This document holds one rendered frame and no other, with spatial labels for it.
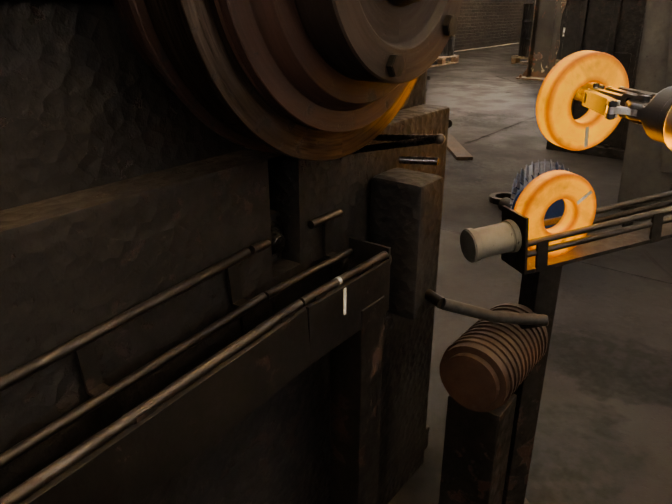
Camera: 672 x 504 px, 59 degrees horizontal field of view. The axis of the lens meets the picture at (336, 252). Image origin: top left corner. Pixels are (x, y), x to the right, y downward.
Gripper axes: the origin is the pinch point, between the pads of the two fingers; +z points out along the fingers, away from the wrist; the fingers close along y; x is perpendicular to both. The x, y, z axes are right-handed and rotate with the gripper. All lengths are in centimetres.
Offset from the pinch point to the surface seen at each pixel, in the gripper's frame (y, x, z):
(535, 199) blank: -5.7, -18.1, 0.3
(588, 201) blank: 5.6, -19.6, 0.2
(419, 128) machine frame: -21.3, -8.4, 15.3
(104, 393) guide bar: -76, -22, -27
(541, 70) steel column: 500, -117, 686
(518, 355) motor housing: -12.6, -41.4, -11.0
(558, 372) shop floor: 45, -95, 41
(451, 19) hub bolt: -33.3, 12.3, -15.2
